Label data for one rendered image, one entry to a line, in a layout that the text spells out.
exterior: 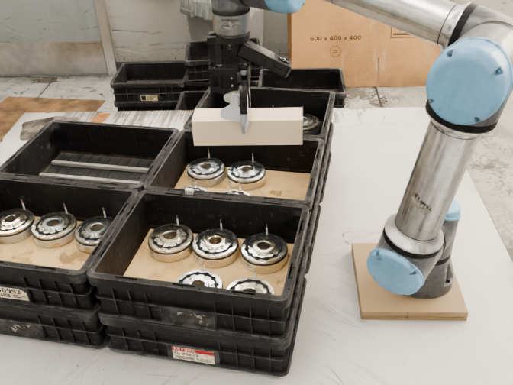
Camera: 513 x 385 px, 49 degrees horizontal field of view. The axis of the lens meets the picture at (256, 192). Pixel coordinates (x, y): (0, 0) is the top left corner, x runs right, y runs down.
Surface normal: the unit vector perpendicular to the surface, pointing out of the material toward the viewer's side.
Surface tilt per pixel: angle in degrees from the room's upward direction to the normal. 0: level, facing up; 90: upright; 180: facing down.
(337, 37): 76
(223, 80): 90
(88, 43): 90
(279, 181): 0
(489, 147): 0
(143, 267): 0
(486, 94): 83
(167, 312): 90
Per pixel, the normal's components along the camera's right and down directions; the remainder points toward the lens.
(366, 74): -0.05, 0.29
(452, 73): -0.56, 0.39
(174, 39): -0.04, 0.57
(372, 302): -0.04, -0.81
